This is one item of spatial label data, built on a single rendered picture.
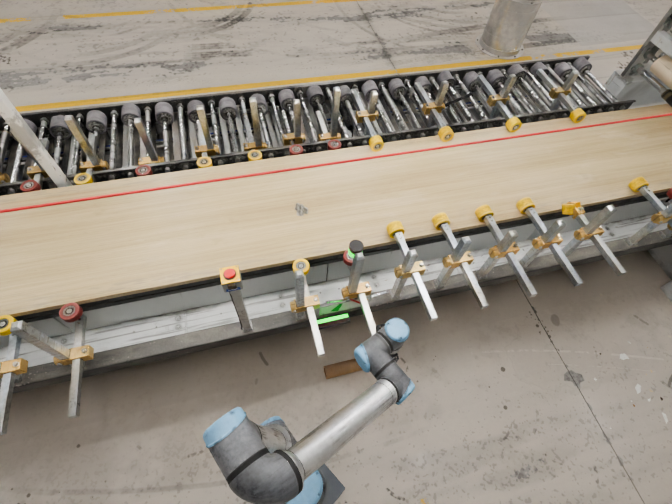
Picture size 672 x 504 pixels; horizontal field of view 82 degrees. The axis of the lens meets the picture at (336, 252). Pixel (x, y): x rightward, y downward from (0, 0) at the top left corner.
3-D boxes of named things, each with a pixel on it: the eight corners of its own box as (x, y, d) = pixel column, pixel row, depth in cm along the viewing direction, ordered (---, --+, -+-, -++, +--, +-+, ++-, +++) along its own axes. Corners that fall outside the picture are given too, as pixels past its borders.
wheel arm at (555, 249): (580, 285, 185) (584, 281, 182) (573, 287, 184) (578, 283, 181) (526, 205, 210) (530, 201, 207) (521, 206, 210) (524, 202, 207)
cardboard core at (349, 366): (373, 365, 243) (327, 377, 238) (371, 369, 250) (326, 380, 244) (369, 353, 247) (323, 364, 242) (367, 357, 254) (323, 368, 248)
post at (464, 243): (440, 290, 210) (472, 241, 169) (434, 292, 209) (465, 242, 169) (437, 285, 212) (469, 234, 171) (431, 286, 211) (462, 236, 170)
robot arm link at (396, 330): (378, 326, 139) (398, 310, 142) (373, 338, 149) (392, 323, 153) (396, 346, 135) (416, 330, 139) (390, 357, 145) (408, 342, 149)
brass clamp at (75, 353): (93, 360, 166) (87, 356, 162) (58, 368, 164) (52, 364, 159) (94, 346, 169) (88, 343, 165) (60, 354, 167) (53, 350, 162)
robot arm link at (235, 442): (275, 477, 155) (216, 494, 88) (251, 439, 161) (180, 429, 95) (305, 451, 159) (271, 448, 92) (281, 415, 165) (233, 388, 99)
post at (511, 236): (479, 283, 217) (519, 234, 176) (474, 285, 216) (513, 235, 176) (476, 278, 219) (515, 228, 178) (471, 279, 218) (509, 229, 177)
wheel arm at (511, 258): (534, 296, 180) (538, 292, 177) (528, 297, 180) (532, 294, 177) (486, 213, 205) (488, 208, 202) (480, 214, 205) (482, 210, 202)
